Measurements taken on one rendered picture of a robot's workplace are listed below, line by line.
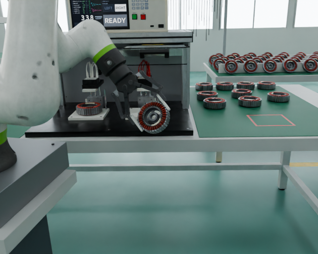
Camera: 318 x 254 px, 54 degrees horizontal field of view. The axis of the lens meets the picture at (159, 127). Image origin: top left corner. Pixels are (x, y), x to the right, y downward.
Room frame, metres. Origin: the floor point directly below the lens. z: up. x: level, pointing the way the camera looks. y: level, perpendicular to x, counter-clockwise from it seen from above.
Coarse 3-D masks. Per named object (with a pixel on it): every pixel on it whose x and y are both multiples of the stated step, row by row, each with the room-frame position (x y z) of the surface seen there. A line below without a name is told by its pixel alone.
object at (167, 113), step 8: (144, 104) 1.07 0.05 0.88; (152, 104) 1.06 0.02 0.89; (160, 104) 1.05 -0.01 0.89; (144, 112) 1.06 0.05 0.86; (152, 112) 1.05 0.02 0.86; (168, 112) 1.04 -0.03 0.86; (144, 120) 1.04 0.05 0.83; (152, 120) 1.03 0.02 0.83; (160, 120) 1.02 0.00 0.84; (168, 120) 1.03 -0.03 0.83; (144, 128) 1.02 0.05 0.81; (152, 128) 1.01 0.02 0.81; (160, 128) 1.00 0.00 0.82
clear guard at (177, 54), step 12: (132, 48) 1.23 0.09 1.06; (144, 48) 1.23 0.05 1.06; (156, 48) 1.23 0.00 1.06; (168, 48) 1.22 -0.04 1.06; (180, 48) 1.22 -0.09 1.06; (132, 60) 1.19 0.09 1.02; (144, 60) 1.19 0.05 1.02; (156, 60) 1.18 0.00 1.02; (168, 60) 1.18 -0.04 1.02; (180, 60) 1.18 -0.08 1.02
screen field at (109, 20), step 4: (104, 16) 1.46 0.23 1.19; (108, 16) 1.46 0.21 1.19; (112, 16) 1.46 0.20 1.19; (116, 16) 1.46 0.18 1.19; (120, 16) 1.46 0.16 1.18; (124, 16) 1.46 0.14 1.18; (104, 20) 1.46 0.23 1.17; (108, 20) 1.46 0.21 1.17; (112, 20) 1.46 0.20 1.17; (116, 20) 1.46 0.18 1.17; (120, 20) 1.46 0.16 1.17; (124, 20) 1.46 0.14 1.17; (104, 24) 1.46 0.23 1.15; (108, 24) 1.46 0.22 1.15; (112, 24) 1.46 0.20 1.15; (116, 24) 1.46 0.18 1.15; (120, 24) 1.46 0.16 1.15; (124, 24) 1.46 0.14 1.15
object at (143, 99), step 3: (138, 96) 1.46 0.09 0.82; (141, 96) 1.45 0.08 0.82; (144, 96) 1.45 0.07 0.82; (147, 96) 1.45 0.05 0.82; (150, 96) 1.45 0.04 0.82; (153, 96) 1.48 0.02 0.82; (138, 99) 1.45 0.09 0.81; (141, 99) 1.45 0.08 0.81; (144, 99) 1.45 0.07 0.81; (147, 99) 1.45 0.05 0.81; (150, 99) 1.45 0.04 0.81; (138, 102) 1.45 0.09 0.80; (141, 102) 1.45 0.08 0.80; (144, 102) 1.45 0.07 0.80; (147, 102) 1.45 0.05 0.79; (138, 105) 1.45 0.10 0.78; (141, 105) 1.45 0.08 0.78
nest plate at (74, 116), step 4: (104, 108) 1.40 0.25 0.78; (108, 108) 1.40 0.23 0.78; (76, 112) 1.34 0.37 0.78; (100, 112) 1.34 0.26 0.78; (104, 112) 1.33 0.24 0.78; (72, 116) 1.28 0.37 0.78; (76, 116) 1.28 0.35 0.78; (80, 116) 1.28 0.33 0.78; (84, 116) 1.28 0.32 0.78; (88, 116) 1.28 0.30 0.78; (92, 116) 1.27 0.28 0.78; (96, 116) 1.27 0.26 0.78; (100, 116) 1.27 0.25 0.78; (104, 116) 1.29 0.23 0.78
